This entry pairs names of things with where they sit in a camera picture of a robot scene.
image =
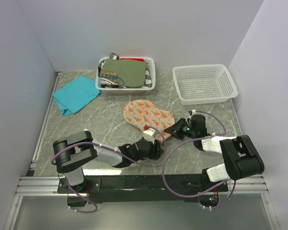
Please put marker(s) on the white empty mesh basket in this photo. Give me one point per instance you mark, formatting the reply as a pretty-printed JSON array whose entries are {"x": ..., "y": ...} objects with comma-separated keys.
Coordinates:
[{"x": 203, "y": 84}]

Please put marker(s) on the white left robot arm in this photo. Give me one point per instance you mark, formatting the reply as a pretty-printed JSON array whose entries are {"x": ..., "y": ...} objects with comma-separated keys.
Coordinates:
[{"x": 74, "y": 151}]

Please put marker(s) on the floral pink bra laundry bag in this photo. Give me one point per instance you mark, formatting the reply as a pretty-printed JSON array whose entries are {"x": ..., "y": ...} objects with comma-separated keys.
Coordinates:
[{"x": 141, "y": 113}]

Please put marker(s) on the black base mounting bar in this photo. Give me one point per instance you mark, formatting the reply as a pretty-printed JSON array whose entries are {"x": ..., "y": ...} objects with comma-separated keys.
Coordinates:
[{"x": 136, "y": 188}]

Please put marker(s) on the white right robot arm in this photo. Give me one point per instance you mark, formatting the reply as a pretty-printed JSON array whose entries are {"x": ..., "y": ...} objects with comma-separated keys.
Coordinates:
[{"x": 240, "y": 157}]

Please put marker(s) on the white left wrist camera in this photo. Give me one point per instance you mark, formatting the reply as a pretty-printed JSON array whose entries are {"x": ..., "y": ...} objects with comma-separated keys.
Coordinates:
[{"x": 150, "y": 134}]

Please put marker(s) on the white clothes basket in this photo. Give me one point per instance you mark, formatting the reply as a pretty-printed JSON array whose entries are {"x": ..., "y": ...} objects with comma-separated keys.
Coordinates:
[{"x": 131, "y": 91}]

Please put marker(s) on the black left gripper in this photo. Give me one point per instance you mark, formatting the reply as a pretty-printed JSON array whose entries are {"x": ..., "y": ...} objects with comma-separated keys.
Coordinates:
[{"x": 156, "y": 150}]

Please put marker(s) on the black grey striped garment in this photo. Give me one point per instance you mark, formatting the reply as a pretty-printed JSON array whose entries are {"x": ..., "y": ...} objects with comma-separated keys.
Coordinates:
[{"x": 148, "y": 82}]

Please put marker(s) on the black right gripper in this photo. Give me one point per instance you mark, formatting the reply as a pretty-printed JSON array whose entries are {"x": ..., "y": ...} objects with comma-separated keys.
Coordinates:
[{"x": 174, "y": 129}]

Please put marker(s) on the aluminium rail frame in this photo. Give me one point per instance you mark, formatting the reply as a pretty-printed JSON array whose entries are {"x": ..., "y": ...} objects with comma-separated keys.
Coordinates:
[{"x": 39, "y": 203}]

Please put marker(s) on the green printed t-shirt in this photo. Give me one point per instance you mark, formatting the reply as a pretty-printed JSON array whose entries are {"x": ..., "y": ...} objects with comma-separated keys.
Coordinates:
[{"x": 123, "y": 73}]

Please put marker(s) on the teal folded cloth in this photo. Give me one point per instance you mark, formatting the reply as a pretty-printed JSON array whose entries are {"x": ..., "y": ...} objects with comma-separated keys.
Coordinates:
[{"x": 75, "y": 95}]

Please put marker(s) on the red garment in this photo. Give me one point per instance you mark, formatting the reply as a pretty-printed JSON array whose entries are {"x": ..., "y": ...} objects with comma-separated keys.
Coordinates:
[{"x": 134, "y": 59}]

